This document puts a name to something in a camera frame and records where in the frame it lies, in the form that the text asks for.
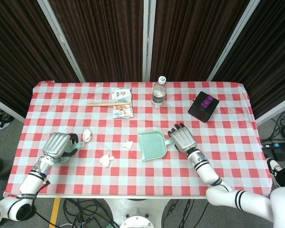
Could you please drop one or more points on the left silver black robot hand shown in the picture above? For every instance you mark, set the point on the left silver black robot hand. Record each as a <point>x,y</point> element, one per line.
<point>55,145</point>

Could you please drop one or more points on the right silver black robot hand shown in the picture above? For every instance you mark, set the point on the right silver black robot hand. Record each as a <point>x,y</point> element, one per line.
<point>184,139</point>

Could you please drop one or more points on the green hand brush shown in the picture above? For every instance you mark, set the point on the green hand brush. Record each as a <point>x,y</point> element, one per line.
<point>80,145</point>

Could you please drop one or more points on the green plastic dustpan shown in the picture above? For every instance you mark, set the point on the green plastic dustpan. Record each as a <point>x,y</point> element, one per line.
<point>152,145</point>

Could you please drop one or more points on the tissue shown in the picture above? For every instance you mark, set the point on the tissue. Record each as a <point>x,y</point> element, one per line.
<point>87,135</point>

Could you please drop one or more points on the white paper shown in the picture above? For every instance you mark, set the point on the white paper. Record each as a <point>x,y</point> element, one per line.
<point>128,145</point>
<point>105,160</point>

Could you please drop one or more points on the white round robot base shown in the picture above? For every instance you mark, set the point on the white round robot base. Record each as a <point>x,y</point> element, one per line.
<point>136,213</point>

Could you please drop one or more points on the black box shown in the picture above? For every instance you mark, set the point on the black box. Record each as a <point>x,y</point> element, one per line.
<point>199,112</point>

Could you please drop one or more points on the clear plastic water bottle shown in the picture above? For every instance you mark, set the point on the clear plastic water bottle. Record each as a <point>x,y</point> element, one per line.
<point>158,97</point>

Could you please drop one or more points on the wooden stick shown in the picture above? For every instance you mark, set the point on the wooden stick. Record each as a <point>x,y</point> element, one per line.
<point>99,104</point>

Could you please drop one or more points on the red white checkered tablecloth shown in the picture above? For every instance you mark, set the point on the red white checkered tablecloth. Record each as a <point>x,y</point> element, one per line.
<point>133,178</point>

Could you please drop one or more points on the white snack bag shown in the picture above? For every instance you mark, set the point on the white snack bag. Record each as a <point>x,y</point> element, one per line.
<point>122,111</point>

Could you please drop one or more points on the dark brown partition panel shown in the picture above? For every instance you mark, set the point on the dark brown partition panel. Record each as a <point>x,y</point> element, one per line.
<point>190,40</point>
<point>104,40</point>
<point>270,59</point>
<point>19,59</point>

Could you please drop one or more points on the white black sneaker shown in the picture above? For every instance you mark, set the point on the white black sneaker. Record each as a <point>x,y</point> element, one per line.
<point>273,166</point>

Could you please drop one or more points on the white aluminium partition post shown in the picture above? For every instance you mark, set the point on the white aluminium partition post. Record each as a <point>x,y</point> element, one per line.
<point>61,40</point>
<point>232,40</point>
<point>148,40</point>

